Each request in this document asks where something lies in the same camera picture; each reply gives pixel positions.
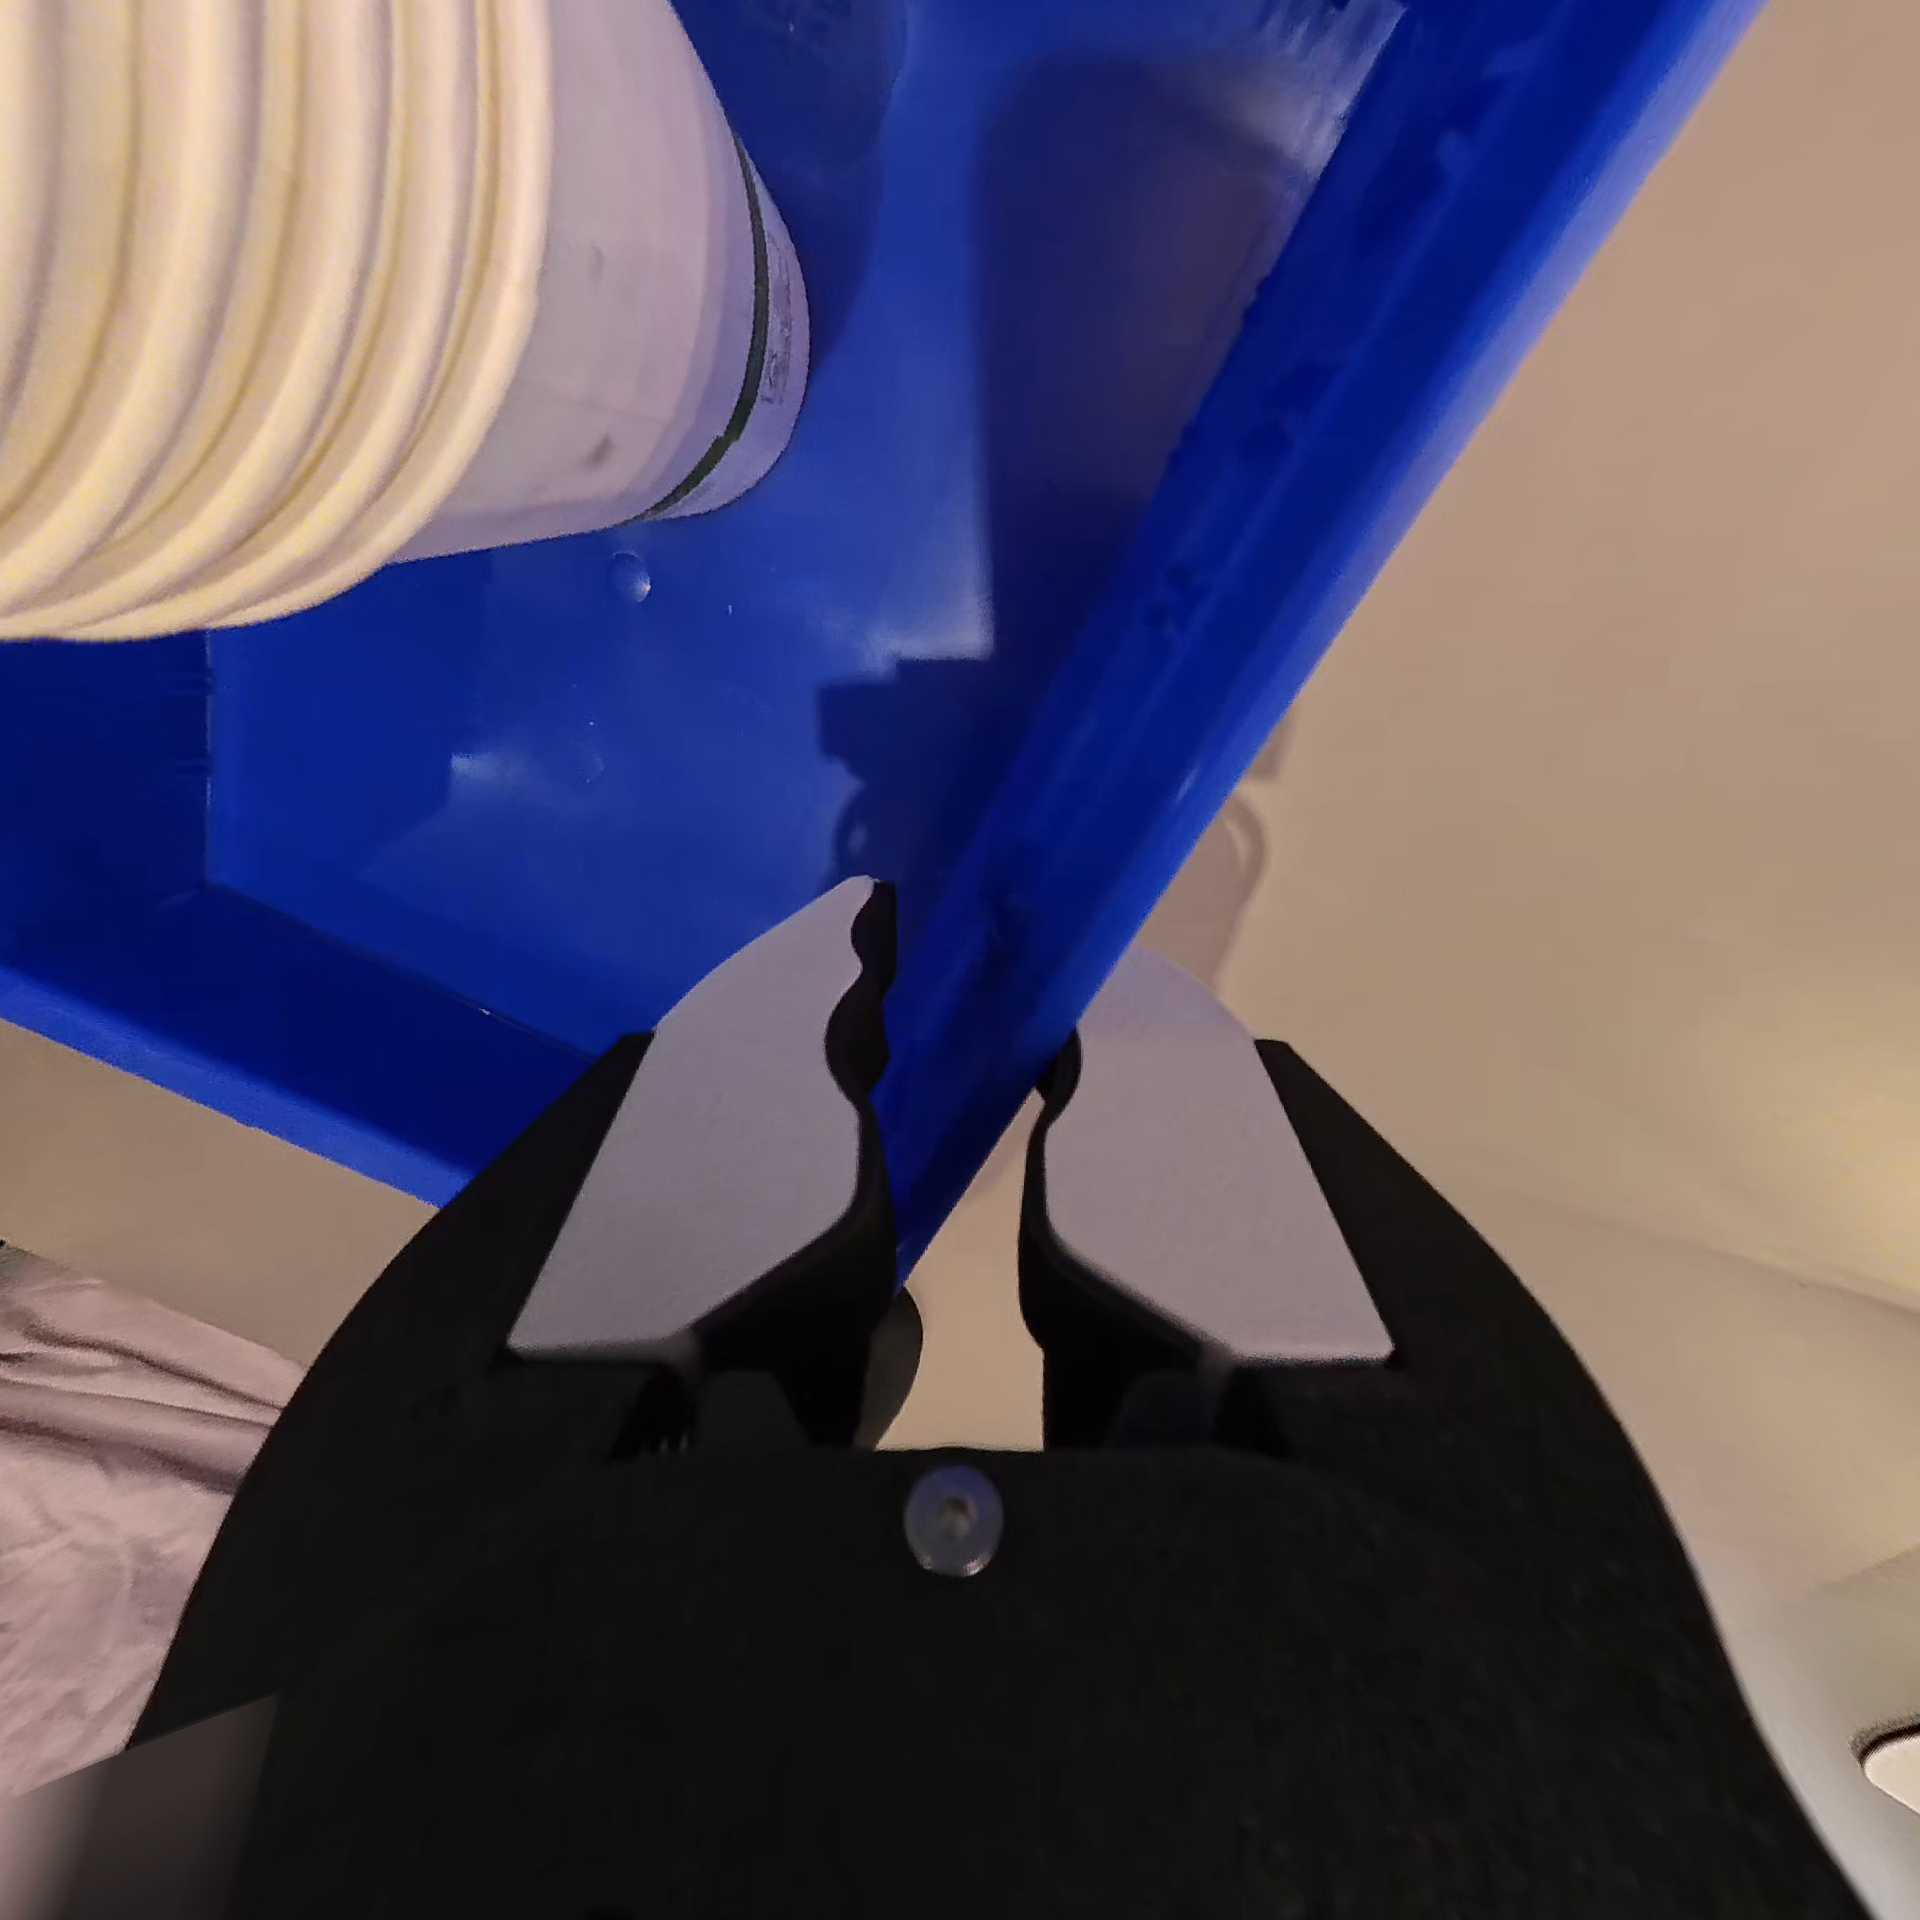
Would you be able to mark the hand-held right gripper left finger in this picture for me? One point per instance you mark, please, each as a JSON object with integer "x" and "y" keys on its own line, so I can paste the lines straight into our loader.
{"x": 705, "y": 1170}

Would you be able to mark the stack of nested white cups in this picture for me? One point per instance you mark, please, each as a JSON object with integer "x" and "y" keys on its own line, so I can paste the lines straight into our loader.
{"x": 300, "y": 272}

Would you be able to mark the blue plastic bin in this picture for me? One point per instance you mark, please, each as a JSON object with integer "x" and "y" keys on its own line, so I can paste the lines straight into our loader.
{"x": 753, "y": 602}

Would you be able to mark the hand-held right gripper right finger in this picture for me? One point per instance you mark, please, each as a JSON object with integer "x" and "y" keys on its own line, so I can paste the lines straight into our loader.
{"x": 1217, "y": 1200}

